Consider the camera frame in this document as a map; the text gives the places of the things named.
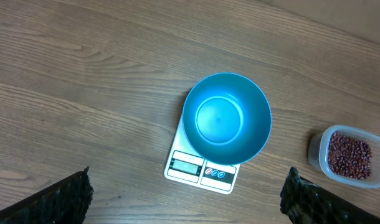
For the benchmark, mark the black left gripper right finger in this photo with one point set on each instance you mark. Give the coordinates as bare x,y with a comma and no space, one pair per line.
304,202

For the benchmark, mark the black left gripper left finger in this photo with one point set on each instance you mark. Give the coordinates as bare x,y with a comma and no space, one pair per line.
66,201

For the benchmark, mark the teal metal bowl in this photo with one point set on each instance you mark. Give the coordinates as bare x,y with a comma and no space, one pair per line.
227,118

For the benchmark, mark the white digital kitchen scale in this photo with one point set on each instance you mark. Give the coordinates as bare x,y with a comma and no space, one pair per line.
186,166

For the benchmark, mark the red beans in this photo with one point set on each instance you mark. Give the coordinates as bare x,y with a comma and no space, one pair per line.
349,157

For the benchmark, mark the clear plastic container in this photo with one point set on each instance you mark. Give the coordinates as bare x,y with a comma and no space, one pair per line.
318,155

